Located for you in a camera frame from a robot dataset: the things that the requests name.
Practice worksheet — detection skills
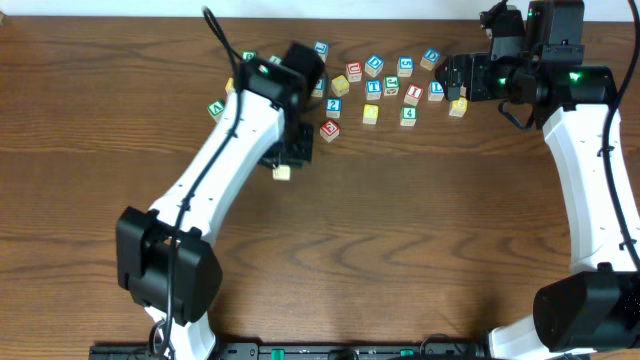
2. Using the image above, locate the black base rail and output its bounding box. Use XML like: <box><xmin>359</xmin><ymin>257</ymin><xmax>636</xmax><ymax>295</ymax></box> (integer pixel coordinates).
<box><xmin>88</xmin><ymin>340</ymin><xmax>489</xmax><ymax>360</ymax></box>

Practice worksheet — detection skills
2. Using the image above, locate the blue T block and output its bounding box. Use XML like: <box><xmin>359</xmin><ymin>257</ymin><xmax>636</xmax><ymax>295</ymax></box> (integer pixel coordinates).
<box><xmin>365</xmin><ymin>79</ymin><xmax>382</xmax><ymax>101</ymax></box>

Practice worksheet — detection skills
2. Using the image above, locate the green A block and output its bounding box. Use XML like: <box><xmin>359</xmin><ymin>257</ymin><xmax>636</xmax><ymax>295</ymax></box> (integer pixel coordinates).
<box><xmin>207</xmin><ymin>100</ymin><xmax>225</xmax><ymax>123</ymax></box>

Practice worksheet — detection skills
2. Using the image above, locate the blue J block top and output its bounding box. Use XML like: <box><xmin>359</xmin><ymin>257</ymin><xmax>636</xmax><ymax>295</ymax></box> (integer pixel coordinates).
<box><xmin>314</xmin><ymin>41</ymin><xmax>329</xmax><ymax>61</ymax></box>

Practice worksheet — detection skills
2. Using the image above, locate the red I block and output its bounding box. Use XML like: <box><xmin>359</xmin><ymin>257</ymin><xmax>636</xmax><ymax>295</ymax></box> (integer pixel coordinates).
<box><xmin>403</xmin><ymin>84</ymin><xmax>424</xmax><ymax>106</ymax></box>

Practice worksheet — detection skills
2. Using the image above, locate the red U block top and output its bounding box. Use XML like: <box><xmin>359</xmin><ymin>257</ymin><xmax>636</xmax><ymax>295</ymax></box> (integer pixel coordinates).
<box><xmin>345</xmin><ymin>62</ymin><xmax>363</xmax><ymax>83</ymax></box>

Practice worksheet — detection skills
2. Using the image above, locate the green J block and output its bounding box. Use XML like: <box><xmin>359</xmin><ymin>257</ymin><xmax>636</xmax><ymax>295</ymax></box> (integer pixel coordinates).
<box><xmin>383</xmin><ymin>76</ymin><xmax>400</xmax><ymax>96</ymax></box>

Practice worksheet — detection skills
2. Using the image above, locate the blue S block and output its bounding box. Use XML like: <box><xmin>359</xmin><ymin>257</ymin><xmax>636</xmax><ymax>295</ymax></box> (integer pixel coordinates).
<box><xmin>397</xmin><ymin>56</ymin><xmax>414</xmax><ymax>77</ymax></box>

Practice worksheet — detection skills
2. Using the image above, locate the blue D block centre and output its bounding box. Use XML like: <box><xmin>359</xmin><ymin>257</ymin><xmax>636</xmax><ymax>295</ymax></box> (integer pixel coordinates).
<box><xmin>364</xmin><ymin>54</ymin><xmax>384</xmax><ymax>78</ymax></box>

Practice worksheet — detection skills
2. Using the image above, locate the yellow O block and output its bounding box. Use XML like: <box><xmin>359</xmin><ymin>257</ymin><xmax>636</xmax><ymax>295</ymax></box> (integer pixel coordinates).
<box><xmin>331</xmin><ymin>75</ymin><xmax>350</xmax><ymax>97</ymax></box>

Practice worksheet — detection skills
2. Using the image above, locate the blue d block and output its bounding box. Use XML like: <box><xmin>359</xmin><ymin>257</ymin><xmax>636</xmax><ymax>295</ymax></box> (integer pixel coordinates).
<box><xmin>420</xmin><ymin>48</ymin><xmax>441</xmax><ymax>71</ymax></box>
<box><xmin>364</xmin><ymin>54</ymin><xmax>384</xmax><ymax>78</ymax></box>

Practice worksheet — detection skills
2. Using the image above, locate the green L block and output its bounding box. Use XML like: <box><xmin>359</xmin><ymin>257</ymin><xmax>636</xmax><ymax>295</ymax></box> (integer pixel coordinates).
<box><xmin>269</xmin><ymin>55</ymin><xmax>282</xmax><ymax>65</ymax></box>

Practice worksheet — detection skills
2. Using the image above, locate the yellow C block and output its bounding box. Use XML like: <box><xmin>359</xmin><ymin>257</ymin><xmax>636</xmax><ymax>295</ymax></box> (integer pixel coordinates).
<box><xmin>272</xmin><ymin>165</ymin><xmax>291</xmax><ymax>181</ymax></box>

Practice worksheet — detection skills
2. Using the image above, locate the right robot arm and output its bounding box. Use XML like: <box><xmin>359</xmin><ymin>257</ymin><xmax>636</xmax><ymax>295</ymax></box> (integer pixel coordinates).
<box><xmin>435</xmin><ymin>44</ymin><xmax>639</xmax><ymax>359</ymax></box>

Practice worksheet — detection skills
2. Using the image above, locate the yellow G block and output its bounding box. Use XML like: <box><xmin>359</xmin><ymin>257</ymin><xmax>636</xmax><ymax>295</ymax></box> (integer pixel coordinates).
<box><xmin>449</xmin><ymin>97</ymin><xmax>468</xmax><ymax>118</ymax></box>

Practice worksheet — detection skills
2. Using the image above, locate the yellow block centre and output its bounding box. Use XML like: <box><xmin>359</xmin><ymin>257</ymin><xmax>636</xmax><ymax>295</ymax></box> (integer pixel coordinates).
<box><xmin>363</xmin><ymin>104</ymin><xmax>379</xmax><ymax>125</ymax></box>

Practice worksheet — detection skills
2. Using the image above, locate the blue L block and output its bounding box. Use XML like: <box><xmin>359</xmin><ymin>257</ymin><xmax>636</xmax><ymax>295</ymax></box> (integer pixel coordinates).
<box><xmin>428</xmin><ymin>80</ymin><xmax>444</xmax><ymax>101</ymax></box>

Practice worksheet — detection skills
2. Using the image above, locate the yellow X block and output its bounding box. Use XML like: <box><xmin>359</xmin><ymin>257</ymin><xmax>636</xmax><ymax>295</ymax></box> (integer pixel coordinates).
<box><xmin>225</xmin><ymin>77</ymin><xmax>235</xmax><ymax>95</ymax></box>

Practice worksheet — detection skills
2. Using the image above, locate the blue D block right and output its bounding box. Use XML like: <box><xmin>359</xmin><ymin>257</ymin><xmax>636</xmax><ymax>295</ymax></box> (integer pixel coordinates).
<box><xmin>420</xmin><ymin>48</ymin><xmax>441</xmax><ymax>71</ymax></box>

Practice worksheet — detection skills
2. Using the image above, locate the red 3 block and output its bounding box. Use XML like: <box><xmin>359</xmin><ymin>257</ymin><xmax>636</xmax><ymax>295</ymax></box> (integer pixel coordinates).
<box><xmin>319</xmin><ymin>119</ymin><xmax>340</xmax><ymax>143</ymax></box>

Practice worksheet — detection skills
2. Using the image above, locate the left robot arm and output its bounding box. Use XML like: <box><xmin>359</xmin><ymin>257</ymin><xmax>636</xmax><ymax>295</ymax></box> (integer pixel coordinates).
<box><xmin>115</xmin><ymin>49</ymin><xmax>325</xmax><ymax>359</ymax></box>

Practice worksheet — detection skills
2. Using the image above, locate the blue P block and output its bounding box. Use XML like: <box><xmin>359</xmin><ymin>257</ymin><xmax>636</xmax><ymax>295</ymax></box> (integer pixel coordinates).
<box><xmin>311</xmin><ymin>78</ymin><xmax>325</xmax><ymax>98</ymax></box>

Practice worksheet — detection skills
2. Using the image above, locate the green 4 block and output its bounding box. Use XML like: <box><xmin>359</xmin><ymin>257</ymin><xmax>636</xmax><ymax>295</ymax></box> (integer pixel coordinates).
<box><xmin>400</xmin><ymin>106</ymin><xmax>417</xmax><ymax>127</ymax></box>

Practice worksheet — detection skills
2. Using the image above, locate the blue 2 block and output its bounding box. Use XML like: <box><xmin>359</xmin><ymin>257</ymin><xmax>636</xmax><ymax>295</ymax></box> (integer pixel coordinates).
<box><xmin>326</xmin><ymin>98</ymin><xmax>342</xmax><ymax>119</ymax></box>

